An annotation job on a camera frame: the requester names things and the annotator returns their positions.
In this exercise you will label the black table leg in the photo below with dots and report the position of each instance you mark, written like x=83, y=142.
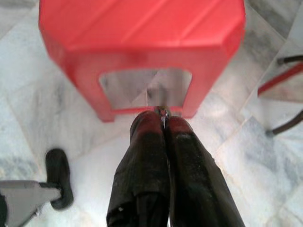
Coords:
x=286, y=125

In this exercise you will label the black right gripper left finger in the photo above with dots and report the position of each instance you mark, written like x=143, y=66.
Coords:
x=142, y=165

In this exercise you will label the red plastic stool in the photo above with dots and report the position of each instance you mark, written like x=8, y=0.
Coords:
x=132, y=35

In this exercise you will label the robot silver leg black foot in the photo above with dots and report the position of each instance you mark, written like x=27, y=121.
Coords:
x=56, y=170

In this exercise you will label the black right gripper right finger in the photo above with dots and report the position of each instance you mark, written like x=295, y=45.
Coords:
x=194, y=179

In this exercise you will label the marble pattern folding table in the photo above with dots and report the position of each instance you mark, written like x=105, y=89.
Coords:
x=279, y=79

